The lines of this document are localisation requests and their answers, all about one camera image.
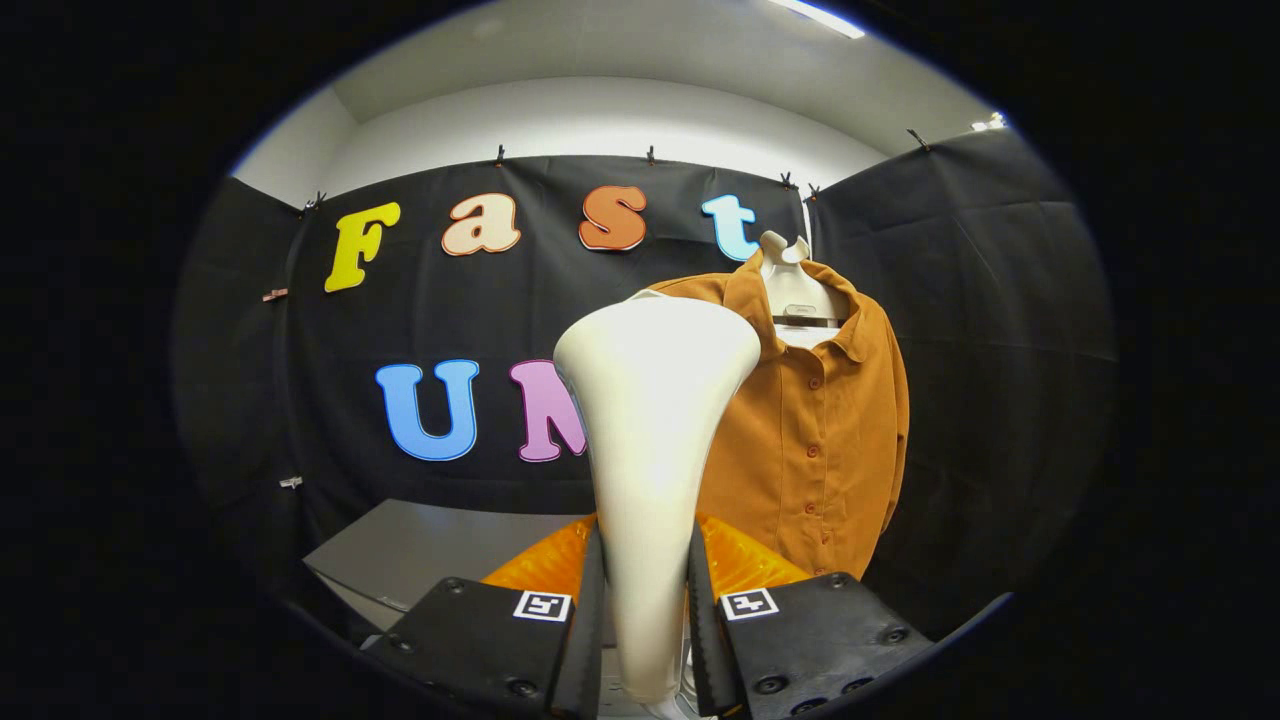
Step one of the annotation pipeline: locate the row of black clips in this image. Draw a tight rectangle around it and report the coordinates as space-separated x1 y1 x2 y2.
298 127 933 217

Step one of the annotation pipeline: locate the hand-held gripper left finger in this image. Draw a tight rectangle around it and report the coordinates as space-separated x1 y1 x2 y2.
362 513 609 720

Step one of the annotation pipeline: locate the white clothes hanger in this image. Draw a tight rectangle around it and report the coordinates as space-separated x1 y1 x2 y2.
757 195 852 350

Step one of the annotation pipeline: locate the white garment steamer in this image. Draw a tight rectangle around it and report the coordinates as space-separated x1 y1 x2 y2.
553 292 763 707

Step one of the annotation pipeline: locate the long ceiling light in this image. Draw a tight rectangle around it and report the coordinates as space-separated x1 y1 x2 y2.
768 0 867 41

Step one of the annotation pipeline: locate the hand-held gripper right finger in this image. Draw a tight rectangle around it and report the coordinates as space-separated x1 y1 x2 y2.
685 512 936 720

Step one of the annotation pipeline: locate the grey cabinet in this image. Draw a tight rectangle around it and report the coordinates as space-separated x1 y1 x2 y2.
303 498 601 641

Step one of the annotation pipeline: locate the orange button-up shirt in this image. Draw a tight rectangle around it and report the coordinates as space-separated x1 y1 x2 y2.
648 250 911 581

